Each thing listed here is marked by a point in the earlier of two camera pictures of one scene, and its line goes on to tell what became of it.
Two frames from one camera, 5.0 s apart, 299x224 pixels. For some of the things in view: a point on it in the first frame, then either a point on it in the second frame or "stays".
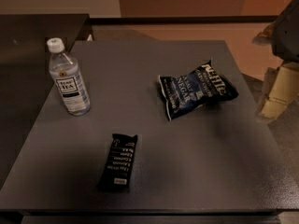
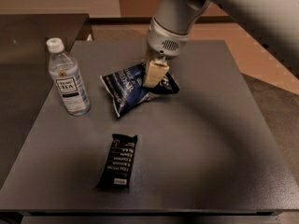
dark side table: (25, 78) stays
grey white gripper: (287, 37) -> (163, 42)
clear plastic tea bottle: (65, 74) stays
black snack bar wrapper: (116, 170) stays
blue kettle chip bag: (198, 87) -> (126, 88)
